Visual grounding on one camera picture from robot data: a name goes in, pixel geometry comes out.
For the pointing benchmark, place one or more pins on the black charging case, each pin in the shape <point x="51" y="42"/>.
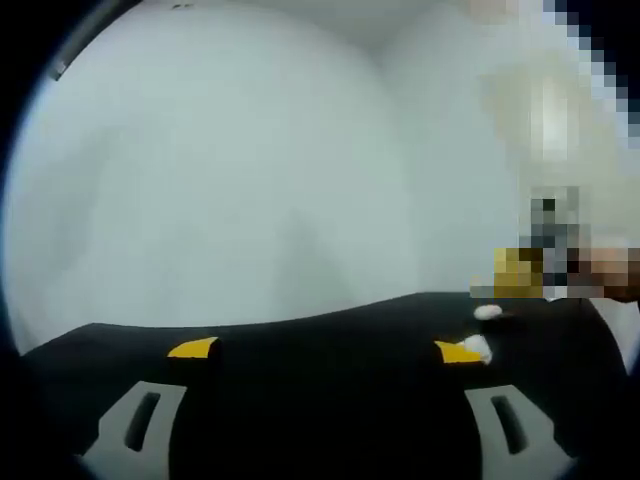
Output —
<point x="506" y="316"/>

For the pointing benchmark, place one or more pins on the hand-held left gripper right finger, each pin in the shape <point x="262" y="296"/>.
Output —
<point x="540" y="440"/>

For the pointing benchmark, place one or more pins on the white charging case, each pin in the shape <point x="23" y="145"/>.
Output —
<point x="487" y="312"/>
<point x="477" y="345"/>

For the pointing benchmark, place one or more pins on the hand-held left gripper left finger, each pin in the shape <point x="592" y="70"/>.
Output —
<point x="112" y="435"/>

